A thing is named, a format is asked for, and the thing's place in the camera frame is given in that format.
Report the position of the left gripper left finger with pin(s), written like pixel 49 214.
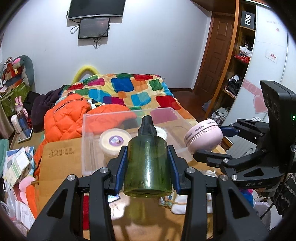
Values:
pixel 62 216

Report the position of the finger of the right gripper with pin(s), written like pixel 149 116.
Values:
pixel 255 170
pixel 245 129

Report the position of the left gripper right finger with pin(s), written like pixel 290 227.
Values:
pixel 233 217

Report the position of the pink round case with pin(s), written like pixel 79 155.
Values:
pixel 205 135

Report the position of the green spray bottle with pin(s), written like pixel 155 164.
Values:
pixel 148 171

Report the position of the blue knitted item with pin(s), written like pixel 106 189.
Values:
pixel 247 193

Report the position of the cream round tape roll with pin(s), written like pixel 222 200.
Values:
pixel 111 141

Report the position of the brown wooden door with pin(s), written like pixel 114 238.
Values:
pixel 215 55

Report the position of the paper booklets pile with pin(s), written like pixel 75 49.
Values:
pixel 18 164

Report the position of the wooden wardrobe shelf unit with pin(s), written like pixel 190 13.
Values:
pixel 235 63

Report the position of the black Fiio box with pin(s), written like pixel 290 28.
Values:
pixel 247 20

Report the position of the orange puffer jacket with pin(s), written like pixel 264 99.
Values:
pixel 64 121

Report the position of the white cylinder bottle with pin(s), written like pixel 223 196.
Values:
pixel 15 123

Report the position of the dark purple clothing pile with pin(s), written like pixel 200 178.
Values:
pixel 38 104

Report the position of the colourful patchwork quilt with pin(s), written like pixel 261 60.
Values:
pixel 135 91

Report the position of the pink rabbit figurine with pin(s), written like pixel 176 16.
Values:
pixel 21 112

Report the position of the yellow curved headboard tube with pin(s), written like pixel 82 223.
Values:
pixel 84 69

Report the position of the grey plush cushion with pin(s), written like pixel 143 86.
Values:
pixel 27 70

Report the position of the small black wall monitor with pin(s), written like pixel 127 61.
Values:
pixel 93 28

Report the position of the curved black wall television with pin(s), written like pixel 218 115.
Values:
pixel 89 8

